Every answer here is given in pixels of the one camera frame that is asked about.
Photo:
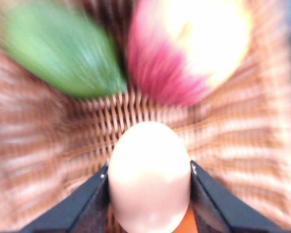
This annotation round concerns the orange tangerine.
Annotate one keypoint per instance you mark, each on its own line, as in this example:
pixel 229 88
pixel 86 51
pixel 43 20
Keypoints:
pixel 187 224

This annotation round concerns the pale pink egg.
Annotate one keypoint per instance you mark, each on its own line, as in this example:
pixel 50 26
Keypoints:
pixel 149 178

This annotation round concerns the red yellow apple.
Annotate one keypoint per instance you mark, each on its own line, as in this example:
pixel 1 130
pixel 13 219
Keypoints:
pixel 184 49

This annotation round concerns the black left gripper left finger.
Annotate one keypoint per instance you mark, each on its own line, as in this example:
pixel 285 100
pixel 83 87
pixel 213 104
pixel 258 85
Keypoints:
pixel 85 209

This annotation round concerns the green avocado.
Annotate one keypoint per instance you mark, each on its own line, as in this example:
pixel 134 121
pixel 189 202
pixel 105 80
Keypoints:
pixel 64 40

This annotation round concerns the brown wicker basket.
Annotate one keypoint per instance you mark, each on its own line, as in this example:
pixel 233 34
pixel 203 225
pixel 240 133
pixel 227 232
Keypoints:
pixel 51 141

